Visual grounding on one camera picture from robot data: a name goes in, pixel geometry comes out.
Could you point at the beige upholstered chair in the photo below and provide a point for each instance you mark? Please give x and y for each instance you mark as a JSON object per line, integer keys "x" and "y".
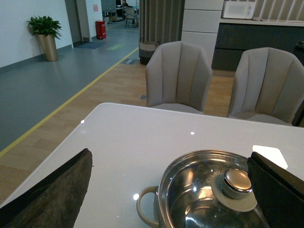
{"x": 268, "y": 87}
{"x": 178, "y": 76}

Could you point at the red fire extinguisher box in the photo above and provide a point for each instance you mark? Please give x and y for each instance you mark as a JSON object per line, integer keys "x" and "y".
{"x": 100, "y": 29}

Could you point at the distant office chair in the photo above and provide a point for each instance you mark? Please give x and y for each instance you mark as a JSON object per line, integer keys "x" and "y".
{"x": 130, "y": 15}

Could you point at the blue floor mat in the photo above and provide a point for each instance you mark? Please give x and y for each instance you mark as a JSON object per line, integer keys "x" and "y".
{"x": 91, "y": 45}

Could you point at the green potted plant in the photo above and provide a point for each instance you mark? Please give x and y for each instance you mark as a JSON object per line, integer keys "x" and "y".
{"x": 47, "y": 30}

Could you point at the beige electric cooking pot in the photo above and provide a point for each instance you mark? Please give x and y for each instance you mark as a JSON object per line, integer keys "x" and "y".
{"x": 190, "y": 204}

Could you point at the right beige upholstered chair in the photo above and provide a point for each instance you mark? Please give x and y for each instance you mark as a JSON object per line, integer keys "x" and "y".
{"x": 268, "y": 87}

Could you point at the left beige upholstered chair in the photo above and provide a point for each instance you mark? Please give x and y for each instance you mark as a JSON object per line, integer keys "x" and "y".
{"x": 178, "y": 76}

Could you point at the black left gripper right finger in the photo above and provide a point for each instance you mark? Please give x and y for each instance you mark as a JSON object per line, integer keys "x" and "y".
{"x": 279, "y": 194}

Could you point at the dark kitchen counter cabinet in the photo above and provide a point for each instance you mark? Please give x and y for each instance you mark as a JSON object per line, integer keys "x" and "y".
{"x": 235, "y": 38}

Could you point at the woven storage basket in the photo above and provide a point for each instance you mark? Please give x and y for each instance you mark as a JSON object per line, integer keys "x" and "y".
{"x": 146, "y": 50}

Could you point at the glass pot lid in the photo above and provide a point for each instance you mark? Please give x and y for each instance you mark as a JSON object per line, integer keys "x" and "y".
{"x": 234, "y": 190}

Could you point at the grey striped curtain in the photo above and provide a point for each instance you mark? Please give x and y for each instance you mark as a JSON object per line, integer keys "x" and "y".
{"x": 161, "y": 20}

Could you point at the white microwave oven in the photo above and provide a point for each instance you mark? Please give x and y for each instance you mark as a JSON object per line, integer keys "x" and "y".
{"x": 238, "y": 9}

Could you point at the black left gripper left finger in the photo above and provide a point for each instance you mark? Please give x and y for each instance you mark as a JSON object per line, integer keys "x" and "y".
{"x": 55, "y": 201}

